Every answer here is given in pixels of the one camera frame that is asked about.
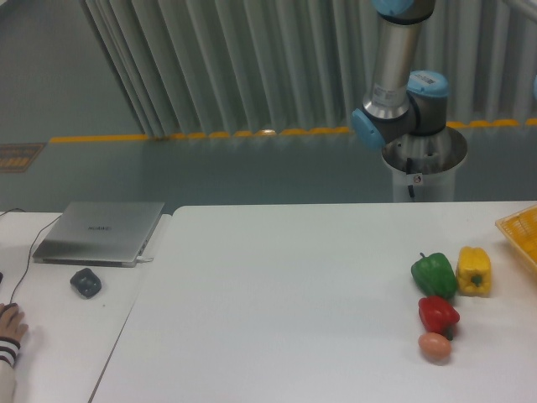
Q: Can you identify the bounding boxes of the yellow plastic basket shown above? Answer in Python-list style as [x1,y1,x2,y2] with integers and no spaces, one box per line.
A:
[495,205,536,275]

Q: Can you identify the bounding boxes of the black mouse cable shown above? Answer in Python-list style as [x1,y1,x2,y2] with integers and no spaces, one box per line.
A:
[0,208,64,305]

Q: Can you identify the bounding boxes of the striped sleeve forearm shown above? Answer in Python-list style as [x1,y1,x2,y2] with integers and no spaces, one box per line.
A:
[1,337,20,403]

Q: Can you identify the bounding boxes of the yellow bell pepper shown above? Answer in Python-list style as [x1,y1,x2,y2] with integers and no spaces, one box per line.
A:
[456,246,492,296]

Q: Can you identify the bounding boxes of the green bell pepper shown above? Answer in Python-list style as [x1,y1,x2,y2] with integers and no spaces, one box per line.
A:
[410,253,457,300]

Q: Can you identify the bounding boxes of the small black folded object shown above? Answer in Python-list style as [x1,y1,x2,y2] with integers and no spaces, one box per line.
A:
[70,268,102,299]

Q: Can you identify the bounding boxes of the black pedestal cable with tag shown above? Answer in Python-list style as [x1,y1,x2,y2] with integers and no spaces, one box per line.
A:
[404,157,423,203]

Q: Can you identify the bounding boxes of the red bell pepper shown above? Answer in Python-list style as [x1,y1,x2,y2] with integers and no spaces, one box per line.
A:
[418,296,460,341]

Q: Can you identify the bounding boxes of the silver laptop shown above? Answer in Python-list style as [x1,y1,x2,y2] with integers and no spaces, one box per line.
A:
[33,201,164,267]

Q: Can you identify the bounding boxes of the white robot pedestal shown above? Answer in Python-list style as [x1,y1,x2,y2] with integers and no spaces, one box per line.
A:
[382,127,467,202]

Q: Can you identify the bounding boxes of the brown egg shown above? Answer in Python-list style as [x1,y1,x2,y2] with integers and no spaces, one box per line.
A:
[418,332,451,360]

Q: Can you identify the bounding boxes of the person hand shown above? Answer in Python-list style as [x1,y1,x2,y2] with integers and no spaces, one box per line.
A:
[1,303,29,343]

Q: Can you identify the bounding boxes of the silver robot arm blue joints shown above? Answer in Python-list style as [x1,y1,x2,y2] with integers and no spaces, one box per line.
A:
[350,0,537,149]

